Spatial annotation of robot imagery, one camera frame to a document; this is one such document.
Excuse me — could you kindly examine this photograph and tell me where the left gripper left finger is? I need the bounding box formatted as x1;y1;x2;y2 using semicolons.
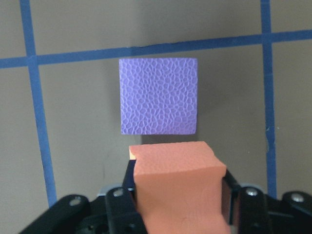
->
105;160;146;234

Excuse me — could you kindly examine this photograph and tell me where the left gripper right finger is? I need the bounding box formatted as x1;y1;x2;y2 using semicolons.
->
221;170;271;234

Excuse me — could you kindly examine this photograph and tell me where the orange foam cube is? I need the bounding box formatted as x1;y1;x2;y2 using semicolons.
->
129;141;230;234

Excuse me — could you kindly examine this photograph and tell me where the purple foam cube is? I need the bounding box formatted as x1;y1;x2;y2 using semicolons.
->
119;58;198;135

